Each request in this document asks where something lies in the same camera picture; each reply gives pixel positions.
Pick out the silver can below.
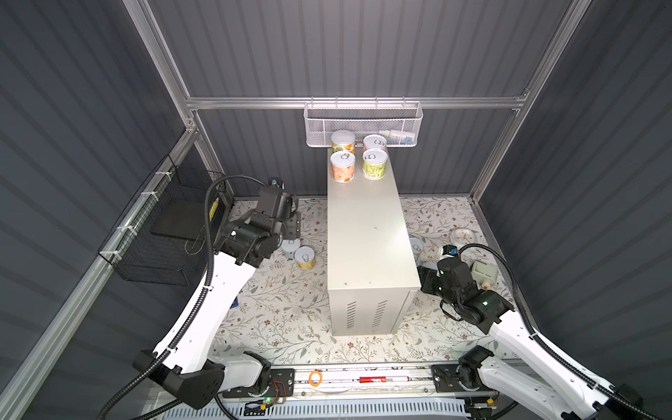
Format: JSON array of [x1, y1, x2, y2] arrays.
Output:
[[280, 239, 301, 260], [294, 246, 316, 271]]

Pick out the peach label food can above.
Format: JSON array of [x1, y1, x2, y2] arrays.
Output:
[[330, 152, 356, 183]]

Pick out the orange yellow label can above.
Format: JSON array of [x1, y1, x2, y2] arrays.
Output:
[[331, 129, 356, 154]]

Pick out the green label food can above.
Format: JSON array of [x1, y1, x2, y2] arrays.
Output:
[[362, 149, 389, 180]]

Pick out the pink label food can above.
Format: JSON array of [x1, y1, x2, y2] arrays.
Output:
[[362, 134, 388, 152]]

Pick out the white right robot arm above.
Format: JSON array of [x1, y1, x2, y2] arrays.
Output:
[[418, 245, 654, 419]]

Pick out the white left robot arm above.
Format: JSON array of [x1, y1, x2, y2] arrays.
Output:
[[97, 175, 300, 419]]

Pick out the beige metal cabinet counter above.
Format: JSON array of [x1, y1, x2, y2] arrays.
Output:
[[327, 159, 421, 336]]

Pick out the pale green flat box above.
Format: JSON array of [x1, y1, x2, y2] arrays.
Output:
[[471, 260, 500, 290]]

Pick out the red white marker pen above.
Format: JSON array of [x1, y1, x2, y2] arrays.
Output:
[[359, 376, 411, 384]]

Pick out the tubes in mesh basket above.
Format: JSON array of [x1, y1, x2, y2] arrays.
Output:
[[379, 129, 417, 147]]

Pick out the orange rubber band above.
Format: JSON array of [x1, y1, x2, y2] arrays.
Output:
[[308, 370, 323, 388]]

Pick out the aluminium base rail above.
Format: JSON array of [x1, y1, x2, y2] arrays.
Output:
[[225, 361, 526, 400]]

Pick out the black wire wall basket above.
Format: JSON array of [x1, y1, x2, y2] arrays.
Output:
[[99, 159, 223, 286]]

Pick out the white wire mesh basket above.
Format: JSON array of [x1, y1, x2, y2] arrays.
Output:
[[303, 99, 424, 148]]

